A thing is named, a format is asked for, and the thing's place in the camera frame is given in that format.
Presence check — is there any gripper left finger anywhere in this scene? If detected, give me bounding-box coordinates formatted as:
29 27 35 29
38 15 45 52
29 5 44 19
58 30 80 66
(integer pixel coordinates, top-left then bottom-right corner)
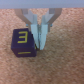
14 7 42 50

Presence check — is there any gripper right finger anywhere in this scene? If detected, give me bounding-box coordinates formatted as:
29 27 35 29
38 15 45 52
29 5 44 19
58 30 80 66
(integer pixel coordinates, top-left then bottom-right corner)
40 7 63 50

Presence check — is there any purple block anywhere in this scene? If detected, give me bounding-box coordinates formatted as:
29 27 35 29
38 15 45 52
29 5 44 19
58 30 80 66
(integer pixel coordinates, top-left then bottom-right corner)
8 28 37 58

